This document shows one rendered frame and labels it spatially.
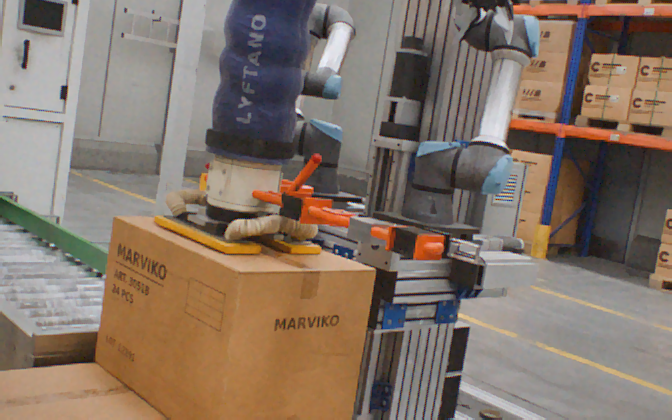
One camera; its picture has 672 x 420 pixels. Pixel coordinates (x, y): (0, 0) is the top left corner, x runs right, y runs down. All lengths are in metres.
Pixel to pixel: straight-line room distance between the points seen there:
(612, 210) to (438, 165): 8.68
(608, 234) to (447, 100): 8.48
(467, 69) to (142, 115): 10.01
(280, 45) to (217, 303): 0.62
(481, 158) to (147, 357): 1.02
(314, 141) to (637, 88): 7.16
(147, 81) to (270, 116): 10.42
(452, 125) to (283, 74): 0.78
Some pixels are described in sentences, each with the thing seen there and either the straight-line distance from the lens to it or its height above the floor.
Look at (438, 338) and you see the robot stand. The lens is 2.70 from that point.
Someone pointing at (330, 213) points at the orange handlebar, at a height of 1.08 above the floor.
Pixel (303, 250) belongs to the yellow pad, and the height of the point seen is 0.96.
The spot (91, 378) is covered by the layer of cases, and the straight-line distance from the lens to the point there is 2.15.
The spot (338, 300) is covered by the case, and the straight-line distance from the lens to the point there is 1.87.
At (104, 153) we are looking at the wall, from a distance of 11.94.
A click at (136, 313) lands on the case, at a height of 0.73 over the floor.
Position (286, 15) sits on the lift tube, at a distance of 1.93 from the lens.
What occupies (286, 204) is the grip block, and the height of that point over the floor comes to 1.08.
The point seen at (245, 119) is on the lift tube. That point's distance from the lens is 1.90.
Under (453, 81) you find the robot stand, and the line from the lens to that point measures 2.52.
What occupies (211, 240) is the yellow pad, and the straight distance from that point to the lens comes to 1.87.
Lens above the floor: 1.29
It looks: 6 degrees down
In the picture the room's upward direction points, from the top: 9 degrees clockwise
